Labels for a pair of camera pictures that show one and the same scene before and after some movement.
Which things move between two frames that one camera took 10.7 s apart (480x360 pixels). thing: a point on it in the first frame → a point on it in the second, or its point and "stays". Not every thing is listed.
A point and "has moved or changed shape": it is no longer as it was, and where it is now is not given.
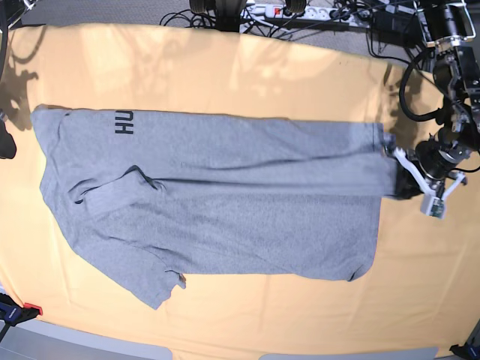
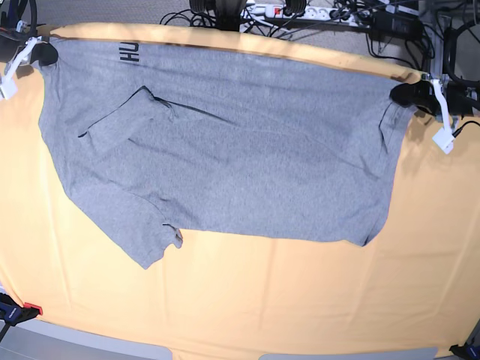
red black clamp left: [13, 313] stays
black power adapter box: [396, 25] stays
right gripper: [430, 171] → [461, 97]
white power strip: [337, 17] stays
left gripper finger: [7, 146] → [10, 47]
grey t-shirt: [155, 196] has moved or changed shape
